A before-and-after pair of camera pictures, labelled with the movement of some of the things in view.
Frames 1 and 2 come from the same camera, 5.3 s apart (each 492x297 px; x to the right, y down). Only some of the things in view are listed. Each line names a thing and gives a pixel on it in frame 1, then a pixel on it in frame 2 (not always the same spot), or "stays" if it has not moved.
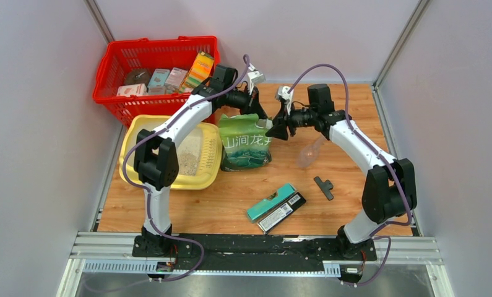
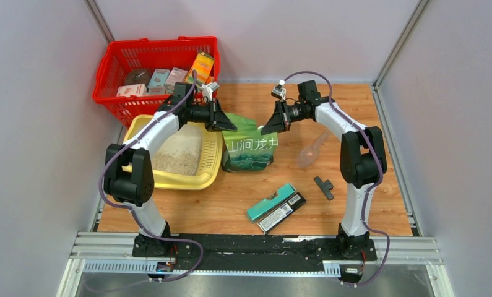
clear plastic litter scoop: x=310 y=152 stays
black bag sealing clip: x=325 y=187 stays
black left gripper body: x=246 y=103 -> x=203 y=114
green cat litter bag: x=244 y=142 stays
